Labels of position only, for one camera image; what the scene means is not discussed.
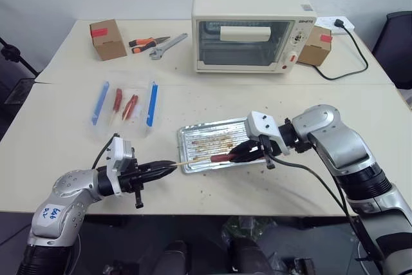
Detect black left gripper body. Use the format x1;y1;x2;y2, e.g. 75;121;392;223
117;158;152;209

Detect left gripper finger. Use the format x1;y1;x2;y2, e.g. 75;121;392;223
140;160;178;172
142;165;176;184

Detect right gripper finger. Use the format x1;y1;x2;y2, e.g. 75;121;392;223
231;150;268;164
229;140;260;157

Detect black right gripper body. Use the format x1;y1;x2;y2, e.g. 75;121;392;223
257;133;285;171

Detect red sausage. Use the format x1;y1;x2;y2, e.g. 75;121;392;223
210;154;234;164
122;93;140;120
113;88;124;111

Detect silver metal baking tray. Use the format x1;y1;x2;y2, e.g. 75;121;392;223
176;117;268;175

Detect clear plastic container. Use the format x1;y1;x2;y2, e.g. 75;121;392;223
86;71;164;141

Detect blue container latch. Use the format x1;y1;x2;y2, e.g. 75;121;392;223
90;81;111;126
145;79;160;128

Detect green printed plastic bag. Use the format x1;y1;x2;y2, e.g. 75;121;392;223
220;216;275;244

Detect cardboard box with red tape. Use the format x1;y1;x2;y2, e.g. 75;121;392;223
297;24;333;67
89;18;127;62

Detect silver adjustable wrench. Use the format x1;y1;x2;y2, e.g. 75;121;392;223
148;32;189;61

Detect orange and black pliers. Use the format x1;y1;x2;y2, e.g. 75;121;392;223
128;36;171;55

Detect white power strip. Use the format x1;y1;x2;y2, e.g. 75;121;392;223
316;15;355;35

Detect cream toaster oven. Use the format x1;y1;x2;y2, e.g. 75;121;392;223
191;0;318;75

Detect dark office chair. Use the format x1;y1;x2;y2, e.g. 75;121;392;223
371;10;412;91

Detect black tripod stand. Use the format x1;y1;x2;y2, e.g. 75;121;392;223
0;36;40;78

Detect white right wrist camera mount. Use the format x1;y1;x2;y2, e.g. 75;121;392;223
246;110;290;156

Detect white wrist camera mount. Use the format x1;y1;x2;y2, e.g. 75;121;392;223
246;110;290;156
105;135;136;198

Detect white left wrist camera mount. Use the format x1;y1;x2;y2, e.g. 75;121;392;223
105;135;136;198

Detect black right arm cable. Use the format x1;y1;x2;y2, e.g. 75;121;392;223
272;155;387;266

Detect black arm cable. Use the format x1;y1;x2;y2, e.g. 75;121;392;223
91;132;120;170
272;155;387;266

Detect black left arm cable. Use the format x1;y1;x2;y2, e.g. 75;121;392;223
91;132;120;170

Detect cream oven door handle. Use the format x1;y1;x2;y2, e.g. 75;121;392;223
219;26;272;43

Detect black plug with power cord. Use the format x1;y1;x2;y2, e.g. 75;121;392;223
314;18;370;81

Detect thin white cable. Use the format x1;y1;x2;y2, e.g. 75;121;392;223
356;242;368;275

